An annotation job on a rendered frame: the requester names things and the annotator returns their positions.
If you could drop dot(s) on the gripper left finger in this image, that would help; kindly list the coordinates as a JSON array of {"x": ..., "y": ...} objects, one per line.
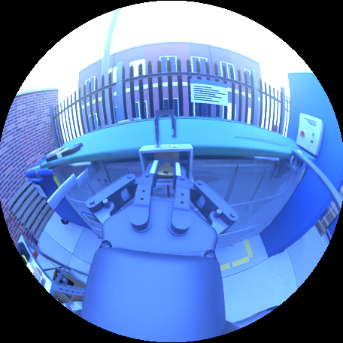
[{"x": 142, "y": 203}]

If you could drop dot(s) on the white and blue sign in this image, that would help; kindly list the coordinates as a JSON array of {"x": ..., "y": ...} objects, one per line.
[{"x": 209, "y": 92}]

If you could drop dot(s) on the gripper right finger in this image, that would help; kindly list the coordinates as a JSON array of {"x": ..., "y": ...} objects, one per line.
[{"x": 180, "y": 203}]

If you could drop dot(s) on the teal bin lid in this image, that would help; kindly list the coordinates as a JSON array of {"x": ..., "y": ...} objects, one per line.
[{"x": 219, "y": 139}]

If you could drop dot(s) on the brown slatted crate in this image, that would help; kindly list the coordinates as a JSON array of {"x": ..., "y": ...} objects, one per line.
[{"x": 328, "y": 214}]

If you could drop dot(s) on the brass bin lock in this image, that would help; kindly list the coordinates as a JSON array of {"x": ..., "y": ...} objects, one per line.
[{"x": 164, "y": 172}]

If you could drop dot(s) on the pale grey bin body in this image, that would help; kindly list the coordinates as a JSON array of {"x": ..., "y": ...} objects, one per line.
[{"x": 246, "y": 187}]

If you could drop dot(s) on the blue wheeled bin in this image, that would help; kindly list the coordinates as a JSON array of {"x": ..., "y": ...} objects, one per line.
[{"x": 69, "y": 211}]

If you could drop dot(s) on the blue cabinet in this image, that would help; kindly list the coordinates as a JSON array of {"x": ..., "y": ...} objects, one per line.
[{"x": 294, "y": 203}]

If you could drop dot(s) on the red brick building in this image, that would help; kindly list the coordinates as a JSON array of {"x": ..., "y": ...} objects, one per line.
[{"x": 171, "y": 51}]

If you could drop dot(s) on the grey slatted pallet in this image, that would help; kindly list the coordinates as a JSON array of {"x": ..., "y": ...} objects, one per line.
[{"x": 29, "y": 206}]

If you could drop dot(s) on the black railing fence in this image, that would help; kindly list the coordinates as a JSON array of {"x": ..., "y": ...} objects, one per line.
[{"x": 160, "y": 91}]

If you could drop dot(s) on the grey lamp post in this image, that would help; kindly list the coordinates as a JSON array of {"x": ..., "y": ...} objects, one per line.
[{"x": 108, "y": 45}]

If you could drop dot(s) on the grey perforated bracket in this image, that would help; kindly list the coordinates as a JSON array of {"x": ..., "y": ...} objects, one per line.
[{"x": 67, "y": 288}]

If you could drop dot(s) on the white cart with red marks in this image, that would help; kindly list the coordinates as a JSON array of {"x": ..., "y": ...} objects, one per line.
[{"x": 29, "y": 257}]

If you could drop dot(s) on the white control box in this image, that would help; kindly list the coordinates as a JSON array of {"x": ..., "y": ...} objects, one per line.
[{"x": 309, "y": 134}]

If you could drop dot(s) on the pale grey lock bar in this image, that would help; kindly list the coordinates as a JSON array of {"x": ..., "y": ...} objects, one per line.
[{"x": 321, "y": 174}]

